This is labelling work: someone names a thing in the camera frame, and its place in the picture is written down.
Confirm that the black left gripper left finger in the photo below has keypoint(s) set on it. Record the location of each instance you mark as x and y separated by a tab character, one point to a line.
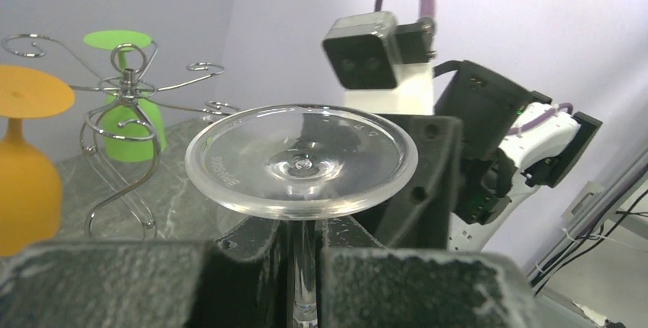
237	280

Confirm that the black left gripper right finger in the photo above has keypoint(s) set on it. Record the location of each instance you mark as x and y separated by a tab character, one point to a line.
362	283

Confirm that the chrome wine glass rack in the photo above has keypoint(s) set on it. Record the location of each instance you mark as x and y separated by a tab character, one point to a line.
124	179

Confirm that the aluminium frame rail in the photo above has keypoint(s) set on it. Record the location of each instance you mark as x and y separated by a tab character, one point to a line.
582	231

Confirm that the clear stemmed wine glass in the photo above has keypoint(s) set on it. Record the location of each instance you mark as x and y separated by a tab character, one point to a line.
300	164

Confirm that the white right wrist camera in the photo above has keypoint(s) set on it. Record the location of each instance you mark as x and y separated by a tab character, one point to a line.
384	67

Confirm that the green plastic wine glass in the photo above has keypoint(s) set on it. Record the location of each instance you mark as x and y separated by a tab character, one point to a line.
131	126

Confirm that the orange plastic wine glass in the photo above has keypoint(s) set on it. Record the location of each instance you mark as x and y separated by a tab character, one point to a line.
31	188

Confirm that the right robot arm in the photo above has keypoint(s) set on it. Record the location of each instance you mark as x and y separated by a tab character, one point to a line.
485	146

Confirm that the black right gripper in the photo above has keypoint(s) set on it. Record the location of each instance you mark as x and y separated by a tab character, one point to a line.
418	216

